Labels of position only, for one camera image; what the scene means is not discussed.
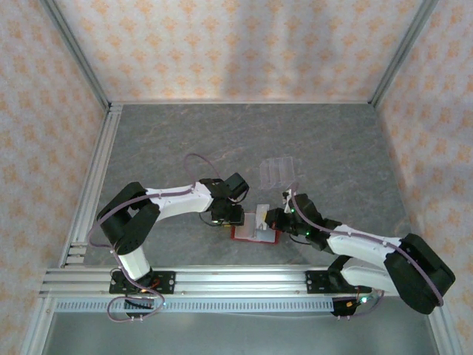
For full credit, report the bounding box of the wide aluminium frame rail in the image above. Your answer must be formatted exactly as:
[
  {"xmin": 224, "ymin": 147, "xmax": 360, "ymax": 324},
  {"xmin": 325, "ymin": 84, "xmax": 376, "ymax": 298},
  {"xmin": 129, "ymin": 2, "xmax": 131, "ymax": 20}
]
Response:
[{"xmin": 38, "ymin": 268, "xmax": 443, "ymax": 297}]

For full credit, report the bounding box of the aluminium upright post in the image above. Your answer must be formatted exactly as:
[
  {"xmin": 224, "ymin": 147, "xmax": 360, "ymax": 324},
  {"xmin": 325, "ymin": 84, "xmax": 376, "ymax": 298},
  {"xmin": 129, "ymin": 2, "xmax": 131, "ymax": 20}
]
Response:
[
  {"xmin": 39, "ymin": 0, "xmax": 112, "ymax": 110},
  {"xmin": 369, "ymin": 0, "xmax": 440, "ymax": 107}
]

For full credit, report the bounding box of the aluminium side rail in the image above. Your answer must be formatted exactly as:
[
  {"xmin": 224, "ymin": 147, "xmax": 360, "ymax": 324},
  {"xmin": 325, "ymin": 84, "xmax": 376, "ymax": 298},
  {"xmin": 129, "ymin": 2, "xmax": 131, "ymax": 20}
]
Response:
[{"xmin": 58, "ymin": 103, "xmax": 125, "ymax": 267}]

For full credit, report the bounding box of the aluminium frame leg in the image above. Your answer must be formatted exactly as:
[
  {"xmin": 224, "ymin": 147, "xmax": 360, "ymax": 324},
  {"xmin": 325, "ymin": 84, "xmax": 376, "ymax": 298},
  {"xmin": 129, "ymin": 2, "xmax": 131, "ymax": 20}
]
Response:
[
  {"xmin": 423, "ymin": 297, "xmax": 463, "ymax": 355},
  {"xmin": 18, "ymin": 297, "xmax": 56, "ymax": 355}
]

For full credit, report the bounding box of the clear acrylic card stand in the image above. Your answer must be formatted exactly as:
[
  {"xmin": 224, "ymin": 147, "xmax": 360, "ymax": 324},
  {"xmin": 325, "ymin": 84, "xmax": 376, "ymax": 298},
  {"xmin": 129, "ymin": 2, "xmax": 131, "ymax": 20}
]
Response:
[{"xmin": 259, "ymin": 156, "xmax": 297, "ymax": 192}]

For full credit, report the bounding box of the grey metal sheet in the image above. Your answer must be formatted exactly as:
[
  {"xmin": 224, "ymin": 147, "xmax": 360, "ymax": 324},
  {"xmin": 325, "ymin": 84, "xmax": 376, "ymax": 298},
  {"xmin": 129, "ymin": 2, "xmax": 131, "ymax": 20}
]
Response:
[{"xmin": 42, "ymin": 310, "xmax": 440, "ymax": 355}]

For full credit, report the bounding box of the black controller board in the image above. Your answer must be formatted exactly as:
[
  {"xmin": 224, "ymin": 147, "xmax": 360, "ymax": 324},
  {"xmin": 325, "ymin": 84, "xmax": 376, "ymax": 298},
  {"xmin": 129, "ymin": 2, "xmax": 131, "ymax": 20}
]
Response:
[
  {"xmin": 331, "ymin": 291, "xmax": 380, "ymax": 320},
  {"xmin": 123, "ymin": 295, "xmax": 166, "ymax": 321}
]

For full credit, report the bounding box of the grey slotted cable duct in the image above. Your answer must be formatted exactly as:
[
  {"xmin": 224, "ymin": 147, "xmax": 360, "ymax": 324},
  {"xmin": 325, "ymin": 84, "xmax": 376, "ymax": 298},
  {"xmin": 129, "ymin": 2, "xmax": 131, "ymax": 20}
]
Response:
[{"xmin": 53, "ymin": 298, "xmax": 336, "ymax": 314}]

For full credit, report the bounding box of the plain white card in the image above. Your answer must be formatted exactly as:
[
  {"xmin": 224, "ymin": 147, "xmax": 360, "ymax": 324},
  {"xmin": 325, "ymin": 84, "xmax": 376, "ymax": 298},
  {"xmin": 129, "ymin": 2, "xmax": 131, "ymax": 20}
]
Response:
[{"xmin": 255, "ymin": 202, "xmax": 271, "ymax": 225}]

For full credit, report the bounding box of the red card holder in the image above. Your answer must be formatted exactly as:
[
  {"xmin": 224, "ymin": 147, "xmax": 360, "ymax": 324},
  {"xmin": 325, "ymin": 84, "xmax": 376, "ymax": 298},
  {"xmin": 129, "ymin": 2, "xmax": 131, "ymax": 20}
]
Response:
[{"xmin": 229, "ymin": 211, "xmax": 280, "ymax": 246}]

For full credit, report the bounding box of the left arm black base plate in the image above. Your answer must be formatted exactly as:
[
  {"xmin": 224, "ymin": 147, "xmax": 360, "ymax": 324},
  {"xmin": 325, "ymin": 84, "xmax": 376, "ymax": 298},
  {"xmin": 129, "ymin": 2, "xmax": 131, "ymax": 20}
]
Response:
[{"xmin": 109, "ymin": 271, "xmax": 177, "ymax": 296}]

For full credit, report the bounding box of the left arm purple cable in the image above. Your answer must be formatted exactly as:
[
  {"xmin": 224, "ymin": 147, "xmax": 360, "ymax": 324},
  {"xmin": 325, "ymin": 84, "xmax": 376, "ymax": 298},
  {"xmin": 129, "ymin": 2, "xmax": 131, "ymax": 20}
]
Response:
[{"xmin": 87, "ymin": 153, "xmax": 222, "ymax": 323}]

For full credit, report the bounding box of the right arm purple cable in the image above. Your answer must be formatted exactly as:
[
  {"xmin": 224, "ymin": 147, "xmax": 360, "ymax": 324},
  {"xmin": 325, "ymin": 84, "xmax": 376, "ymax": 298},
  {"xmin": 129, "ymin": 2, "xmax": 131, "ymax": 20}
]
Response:
[{"xmin": 284, "ymin": 190, "xmax": 444, "ymax": 321}]

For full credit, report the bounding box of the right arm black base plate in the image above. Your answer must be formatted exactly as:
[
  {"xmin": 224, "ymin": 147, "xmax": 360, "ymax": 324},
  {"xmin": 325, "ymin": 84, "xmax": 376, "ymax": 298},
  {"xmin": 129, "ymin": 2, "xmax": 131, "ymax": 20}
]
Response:
[{"xmin": 305, "ymin": 269, "xmax": 372, "ymax": 295}]

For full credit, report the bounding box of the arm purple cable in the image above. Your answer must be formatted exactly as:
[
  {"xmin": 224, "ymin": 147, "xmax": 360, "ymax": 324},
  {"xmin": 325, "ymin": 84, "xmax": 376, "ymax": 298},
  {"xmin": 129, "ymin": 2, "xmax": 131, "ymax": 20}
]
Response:
[
  {"xmin": 87, "ymin": 153, "xmax": 222, "ymax": 323},
  {"xmin": 284, "ymin": 190, "xmax": 444, "ymax": 321}
]

